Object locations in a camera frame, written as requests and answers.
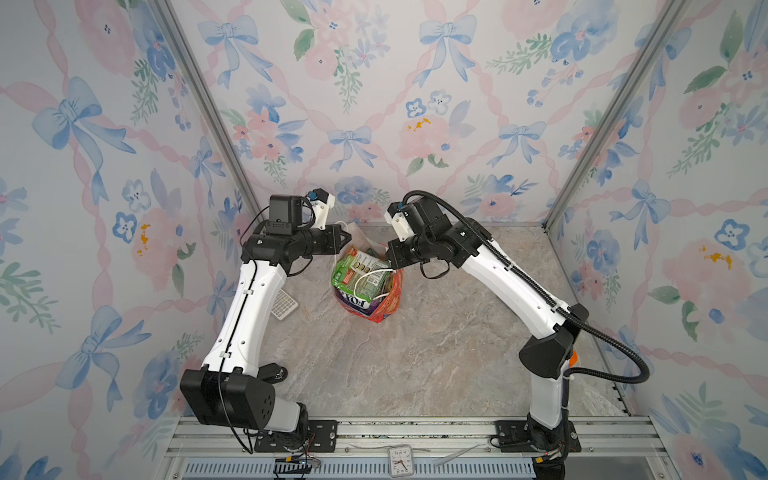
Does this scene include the red paper gift bag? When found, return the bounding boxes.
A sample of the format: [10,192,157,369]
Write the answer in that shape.
[330,222,404,323]

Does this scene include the green noodle packet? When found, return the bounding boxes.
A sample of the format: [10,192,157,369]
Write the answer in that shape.
[331,247,392,300]

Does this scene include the purple Fox's candy bag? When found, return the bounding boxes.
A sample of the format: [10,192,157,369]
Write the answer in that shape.
[334,288,389,317]

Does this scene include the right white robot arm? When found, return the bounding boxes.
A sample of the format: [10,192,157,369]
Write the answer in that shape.
[386,218,577,453]

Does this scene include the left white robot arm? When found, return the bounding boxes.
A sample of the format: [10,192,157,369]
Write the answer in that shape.
[180,224,352,438]

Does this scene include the white calculator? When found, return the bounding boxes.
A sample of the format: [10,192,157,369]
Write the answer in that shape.
[270,289,299,321]

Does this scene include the black stapler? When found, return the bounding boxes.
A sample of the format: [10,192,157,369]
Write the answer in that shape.
[257,363,288,384]

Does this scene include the small white clock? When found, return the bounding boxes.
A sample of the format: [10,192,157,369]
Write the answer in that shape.
[387,445,415,479]

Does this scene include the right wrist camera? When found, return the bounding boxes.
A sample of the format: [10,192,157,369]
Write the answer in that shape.
[384,197,452,242]

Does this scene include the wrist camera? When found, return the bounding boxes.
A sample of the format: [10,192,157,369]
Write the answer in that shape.
[264,188,336,236]
[384,197,452,242]

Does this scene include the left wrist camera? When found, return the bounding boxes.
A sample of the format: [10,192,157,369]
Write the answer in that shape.
[264,188,336,236]

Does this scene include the black corrugated cable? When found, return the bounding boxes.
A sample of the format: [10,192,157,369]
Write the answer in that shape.
[401,190,652,385]

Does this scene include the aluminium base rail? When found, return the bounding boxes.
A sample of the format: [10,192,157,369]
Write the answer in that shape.
[155,417,680,479]

